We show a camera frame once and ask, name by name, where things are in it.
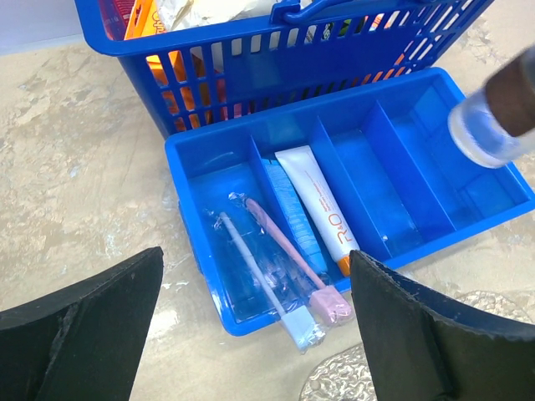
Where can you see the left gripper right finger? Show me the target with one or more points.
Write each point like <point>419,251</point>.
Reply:
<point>423,345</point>

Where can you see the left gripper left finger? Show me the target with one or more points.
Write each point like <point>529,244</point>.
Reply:
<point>84,341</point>

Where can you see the clear blue banded cup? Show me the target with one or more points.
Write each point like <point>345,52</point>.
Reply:
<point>495,125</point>

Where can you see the clear oval textured tray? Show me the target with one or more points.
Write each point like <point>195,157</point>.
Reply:
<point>346,375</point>

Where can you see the pink wrapped toothbrush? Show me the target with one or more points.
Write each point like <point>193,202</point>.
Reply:
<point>324,299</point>

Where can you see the white-blue wrapped toothbrush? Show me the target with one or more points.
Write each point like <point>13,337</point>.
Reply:
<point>270,272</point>

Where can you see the light blue toothpaste tube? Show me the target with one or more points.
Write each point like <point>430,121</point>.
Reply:
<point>296,217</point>

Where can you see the white orange toothpaste tube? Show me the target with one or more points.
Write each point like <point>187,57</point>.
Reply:
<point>309,181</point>

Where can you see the blue compartment organizer bin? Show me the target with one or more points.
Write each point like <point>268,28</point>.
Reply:
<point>387,155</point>

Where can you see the blue plastic shopping basket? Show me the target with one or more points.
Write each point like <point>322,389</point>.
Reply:
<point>295,52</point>

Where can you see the orange scrub package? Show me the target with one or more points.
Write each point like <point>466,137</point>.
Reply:
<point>178,74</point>

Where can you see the pink box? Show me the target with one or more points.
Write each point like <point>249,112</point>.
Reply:
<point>116,15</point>

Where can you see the cream paper bag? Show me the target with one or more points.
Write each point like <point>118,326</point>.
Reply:
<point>182,14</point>

